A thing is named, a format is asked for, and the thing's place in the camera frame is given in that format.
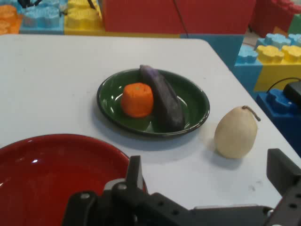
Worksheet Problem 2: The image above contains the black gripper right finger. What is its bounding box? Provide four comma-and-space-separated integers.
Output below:
262, 148, 301, 226

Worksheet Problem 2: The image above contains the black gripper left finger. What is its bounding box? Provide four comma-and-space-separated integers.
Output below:
61, 155, 151, 226

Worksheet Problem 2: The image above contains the purple toy eggplant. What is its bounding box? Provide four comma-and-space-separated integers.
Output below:
138, 65, 186, 132

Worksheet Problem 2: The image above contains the dark blue foam block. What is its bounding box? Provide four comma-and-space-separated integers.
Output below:
255, 88, 301, 157

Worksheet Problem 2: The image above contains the orange toy fruit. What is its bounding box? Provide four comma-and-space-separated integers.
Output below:
120, 82, 155, 118

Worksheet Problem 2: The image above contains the dark green plate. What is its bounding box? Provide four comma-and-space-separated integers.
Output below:
96, 68, 211, 138

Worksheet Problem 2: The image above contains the black device box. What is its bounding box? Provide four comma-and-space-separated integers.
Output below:
283, 81, 301, 107

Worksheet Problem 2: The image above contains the red plate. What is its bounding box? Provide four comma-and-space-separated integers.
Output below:
0, 133, 149, 226

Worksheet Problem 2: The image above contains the light blue foam block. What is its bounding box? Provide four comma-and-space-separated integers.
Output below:
20, 0, 65, 35
234, 32, 301, 93

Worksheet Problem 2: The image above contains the green foam block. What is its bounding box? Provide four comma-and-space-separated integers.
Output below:
287, 14, 301, 35

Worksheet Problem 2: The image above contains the red foam block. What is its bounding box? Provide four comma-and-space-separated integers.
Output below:
248, 0, 301, 34
102, 0, 256, 34

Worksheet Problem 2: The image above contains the orange foam block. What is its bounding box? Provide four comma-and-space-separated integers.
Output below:
0, 4, 24, 35

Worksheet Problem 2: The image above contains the thin black device cable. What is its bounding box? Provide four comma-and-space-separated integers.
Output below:
266, 77, 301, 93

